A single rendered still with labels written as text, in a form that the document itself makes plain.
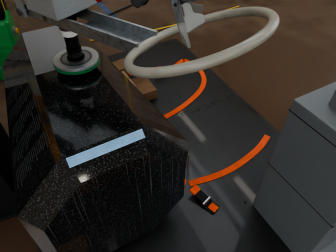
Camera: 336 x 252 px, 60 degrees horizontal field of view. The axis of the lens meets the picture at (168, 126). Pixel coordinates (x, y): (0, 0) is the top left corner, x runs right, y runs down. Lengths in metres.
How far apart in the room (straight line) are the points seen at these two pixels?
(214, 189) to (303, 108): 0.88
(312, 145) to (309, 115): 0.13
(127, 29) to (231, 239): 1.24
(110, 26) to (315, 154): 0.99
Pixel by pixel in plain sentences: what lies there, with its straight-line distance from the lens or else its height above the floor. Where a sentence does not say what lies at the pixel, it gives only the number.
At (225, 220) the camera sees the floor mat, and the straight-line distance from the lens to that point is 1.83.
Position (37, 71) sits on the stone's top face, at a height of 0.80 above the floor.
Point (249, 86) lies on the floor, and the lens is 2.78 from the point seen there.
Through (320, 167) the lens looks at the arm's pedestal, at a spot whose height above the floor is 0.65.
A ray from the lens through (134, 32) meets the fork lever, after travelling 1.20.
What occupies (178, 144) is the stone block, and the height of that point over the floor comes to 0.62.
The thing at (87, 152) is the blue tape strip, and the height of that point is 0.79.
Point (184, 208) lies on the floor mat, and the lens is 1.84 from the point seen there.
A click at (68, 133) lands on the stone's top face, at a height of 0.80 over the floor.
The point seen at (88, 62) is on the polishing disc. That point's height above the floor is 0.86.
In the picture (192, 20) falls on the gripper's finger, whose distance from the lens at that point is 0.66.
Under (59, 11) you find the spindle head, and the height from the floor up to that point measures 1.14.
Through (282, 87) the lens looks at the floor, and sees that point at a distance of 2.87.
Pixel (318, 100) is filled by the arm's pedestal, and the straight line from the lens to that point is 1.34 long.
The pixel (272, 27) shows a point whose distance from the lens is 0.84.
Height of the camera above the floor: 1.61
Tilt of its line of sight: 45 degrees down
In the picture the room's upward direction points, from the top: straight up
